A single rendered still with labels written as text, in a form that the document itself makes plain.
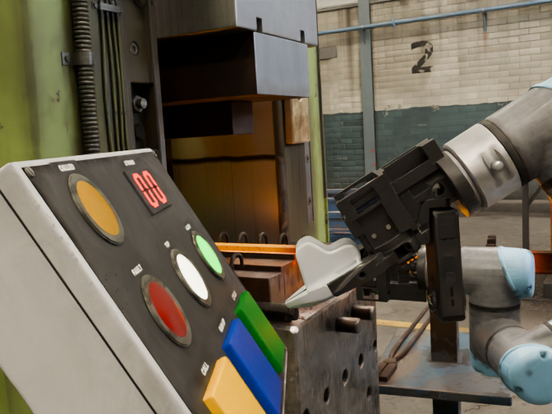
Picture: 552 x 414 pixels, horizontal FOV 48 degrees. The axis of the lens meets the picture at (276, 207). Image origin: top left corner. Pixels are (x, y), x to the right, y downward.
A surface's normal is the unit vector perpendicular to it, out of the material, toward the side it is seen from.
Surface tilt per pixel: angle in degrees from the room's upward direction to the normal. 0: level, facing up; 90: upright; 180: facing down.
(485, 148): 66
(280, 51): 90
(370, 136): 90
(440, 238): 90
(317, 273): 91
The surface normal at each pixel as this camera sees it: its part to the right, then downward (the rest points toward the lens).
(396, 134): -0.48, 0.15
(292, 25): 0.89, 0.00
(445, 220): 0.01, 0.12
